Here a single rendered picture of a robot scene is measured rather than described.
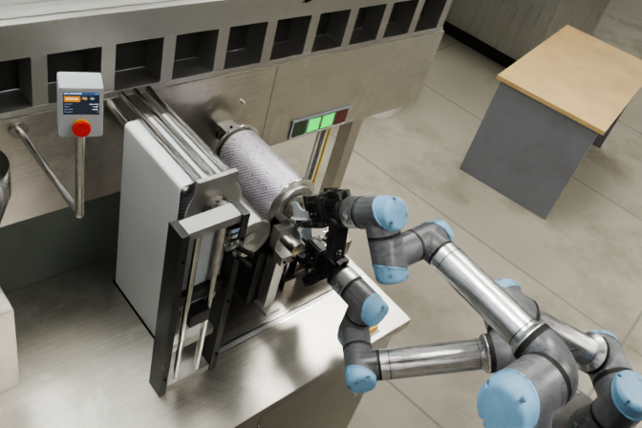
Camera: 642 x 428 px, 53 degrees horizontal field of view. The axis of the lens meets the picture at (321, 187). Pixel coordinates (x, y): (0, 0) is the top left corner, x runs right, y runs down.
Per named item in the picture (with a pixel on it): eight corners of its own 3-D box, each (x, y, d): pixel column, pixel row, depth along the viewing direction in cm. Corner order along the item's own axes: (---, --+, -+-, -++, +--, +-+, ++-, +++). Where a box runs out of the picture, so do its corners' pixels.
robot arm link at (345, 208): (377, 223, 149) (352, 234, 144) (363, 223, 152) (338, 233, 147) (370, 191, 148) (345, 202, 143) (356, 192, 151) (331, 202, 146)
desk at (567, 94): (605, 147, 497) (656, 67, 453) (547, 224, 403) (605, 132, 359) (525, 104, 520) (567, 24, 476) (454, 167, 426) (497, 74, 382)
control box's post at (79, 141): (76, 217, 124) (77, 132, 111) (73, 211, 125) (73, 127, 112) (85, 214, 125) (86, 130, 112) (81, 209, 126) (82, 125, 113)
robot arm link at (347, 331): (336, 360, 169) (348, 334, 162) (333, 326, 177) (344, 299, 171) (366, 363, 170) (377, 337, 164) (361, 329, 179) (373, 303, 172)
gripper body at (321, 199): (323, 187, 160) (356, 186, 151) (331, 221, 162) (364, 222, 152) (299, 196, 155) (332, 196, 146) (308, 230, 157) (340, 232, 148)
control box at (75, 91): (59, 143, 108) (58, 93, 102) (57, 120, 113) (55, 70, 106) (103, 142, 111) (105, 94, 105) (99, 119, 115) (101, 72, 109)
